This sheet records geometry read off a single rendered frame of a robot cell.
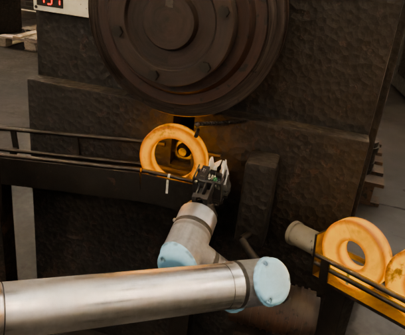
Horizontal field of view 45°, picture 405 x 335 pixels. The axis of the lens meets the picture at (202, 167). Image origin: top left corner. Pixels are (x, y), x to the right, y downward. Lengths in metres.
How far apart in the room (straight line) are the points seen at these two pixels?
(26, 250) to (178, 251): 1.33
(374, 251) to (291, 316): 0.28
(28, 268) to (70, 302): 1.37
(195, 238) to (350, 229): 0.33
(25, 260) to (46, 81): 0.95
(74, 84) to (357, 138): 0.79
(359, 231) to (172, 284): 0.42
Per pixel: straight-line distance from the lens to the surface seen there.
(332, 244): 1.12
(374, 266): 1.07
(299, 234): 1.16
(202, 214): 1.07
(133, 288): 0.82
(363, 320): 2.10
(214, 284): 0.88
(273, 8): 1.11
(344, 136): 1.27
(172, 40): 1.07
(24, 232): 2.38
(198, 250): 1.02
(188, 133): 1.24
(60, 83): 1.46
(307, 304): 1.22
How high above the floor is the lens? 1.27
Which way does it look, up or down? 25 degrees down
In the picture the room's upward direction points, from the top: 6 degrees clockwise
